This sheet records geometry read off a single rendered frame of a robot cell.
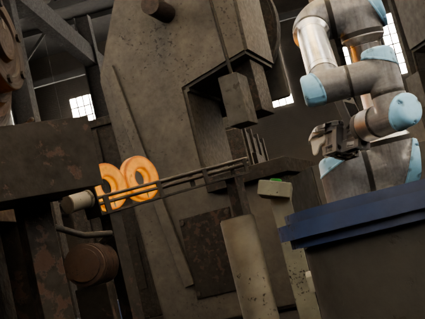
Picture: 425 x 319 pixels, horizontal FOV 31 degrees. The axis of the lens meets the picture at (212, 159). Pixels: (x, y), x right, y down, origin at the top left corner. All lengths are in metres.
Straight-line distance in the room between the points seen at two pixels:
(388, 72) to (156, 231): 3.26
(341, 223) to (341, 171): 1.02
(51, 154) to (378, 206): 0.69
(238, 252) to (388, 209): 1.60
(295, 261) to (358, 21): 0.92
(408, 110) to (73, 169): 0.72
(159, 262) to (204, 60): 1.29
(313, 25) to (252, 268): 0.92
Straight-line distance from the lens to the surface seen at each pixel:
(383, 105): 1.71
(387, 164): 2.02
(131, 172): 2.56
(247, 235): 2.56
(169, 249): 4.78
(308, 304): 2.61
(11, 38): 2.24
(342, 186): 2.01
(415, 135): 5.72
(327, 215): 1.01
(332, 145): 1.83
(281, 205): 2.60
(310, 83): 1.71
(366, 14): 2.05
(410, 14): 5.57
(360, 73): 1.72
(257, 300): 2.56
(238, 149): 8.65
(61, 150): 1.46
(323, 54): 1.82
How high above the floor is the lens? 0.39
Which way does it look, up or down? 7 degrees up
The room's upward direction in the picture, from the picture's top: 14 degrees counter-clockwise
